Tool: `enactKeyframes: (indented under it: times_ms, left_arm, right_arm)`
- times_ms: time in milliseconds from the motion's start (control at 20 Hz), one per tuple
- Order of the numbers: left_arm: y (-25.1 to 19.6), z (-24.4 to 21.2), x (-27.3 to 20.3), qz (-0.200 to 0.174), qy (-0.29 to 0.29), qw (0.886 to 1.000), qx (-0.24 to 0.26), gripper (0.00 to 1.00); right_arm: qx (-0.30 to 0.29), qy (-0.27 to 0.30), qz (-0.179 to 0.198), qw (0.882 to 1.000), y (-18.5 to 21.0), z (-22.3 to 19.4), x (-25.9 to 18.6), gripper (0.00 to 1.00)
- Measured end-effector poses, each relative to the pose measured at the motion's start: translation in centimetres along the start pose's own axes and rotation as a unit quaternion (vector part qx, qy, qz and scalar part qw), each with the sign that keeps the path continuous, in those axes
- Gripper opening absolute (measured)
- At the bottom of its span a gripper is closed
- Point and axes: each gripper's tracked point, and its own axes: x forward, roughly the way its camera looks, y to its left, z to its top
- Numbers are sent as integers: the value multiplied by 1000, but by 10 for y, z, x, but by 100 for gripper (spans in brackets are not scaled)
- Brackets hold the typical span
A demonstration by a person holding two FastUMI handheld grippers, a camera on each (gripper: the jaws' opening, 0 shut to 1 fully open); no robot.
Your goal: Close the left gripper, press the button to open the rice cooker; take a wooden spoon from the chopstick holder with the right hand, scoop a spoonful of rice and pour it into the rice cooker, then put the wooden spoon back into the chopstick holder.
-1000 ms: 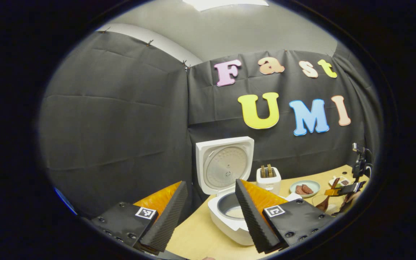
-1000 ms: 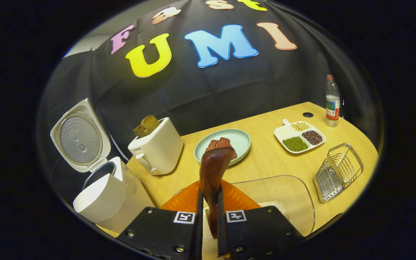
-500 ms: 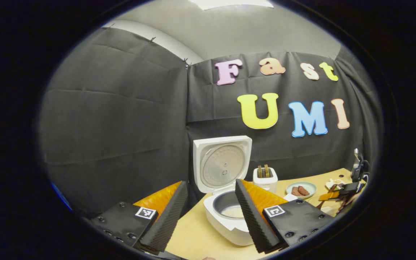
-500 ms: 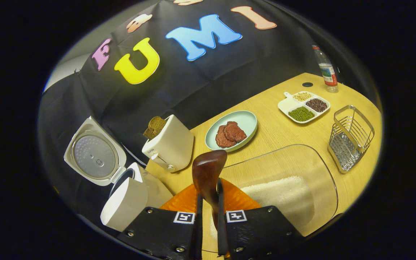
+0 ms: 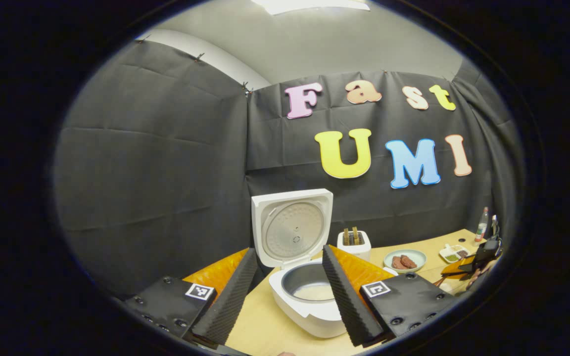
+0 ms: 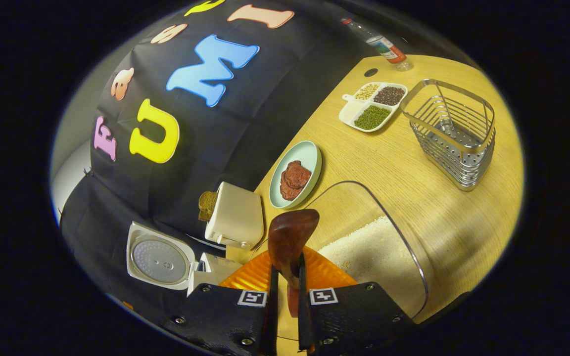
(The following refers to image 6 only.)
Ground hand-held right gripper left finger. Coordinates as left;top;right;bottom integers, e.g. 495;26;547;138
164;249;280;356

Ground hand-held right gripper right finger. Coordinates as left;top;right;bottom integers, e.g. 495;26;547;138
297;247;417;356

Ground white rice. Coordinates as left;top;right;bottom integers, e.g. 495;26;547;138
317;216;427;318

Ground white rice cooker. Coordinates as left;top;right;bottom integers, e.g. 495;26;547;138
126;221;244;298

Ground brown wooden spoon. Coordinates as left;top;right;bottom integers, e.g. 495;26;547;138
267;208;321;318

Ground metal wire chopstick holder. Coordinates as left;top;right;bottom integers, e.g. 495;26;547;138
400;79;497;192

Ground white toaster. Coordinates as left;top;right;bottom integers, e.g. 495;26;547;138
204;181;265;250

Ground brown bread slices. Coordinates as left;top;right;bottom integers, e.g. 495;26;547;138
197;190;219;223

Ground red-brown meat patty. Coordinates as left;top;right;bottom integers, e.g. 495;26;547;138
280;160;313;201

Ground pale green plate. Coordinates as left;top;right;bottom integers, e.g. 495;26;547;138
268;140;323;210

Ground white divided dish of grains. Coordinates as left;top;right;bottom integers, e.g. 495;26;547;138
338;81;409;134

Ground black backdrop cloth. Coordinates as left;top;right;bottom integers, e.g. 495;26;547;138
60;0;380;317

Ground clear bottle with red label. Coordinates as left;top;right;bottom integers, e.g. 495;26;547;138
340;17;415;72

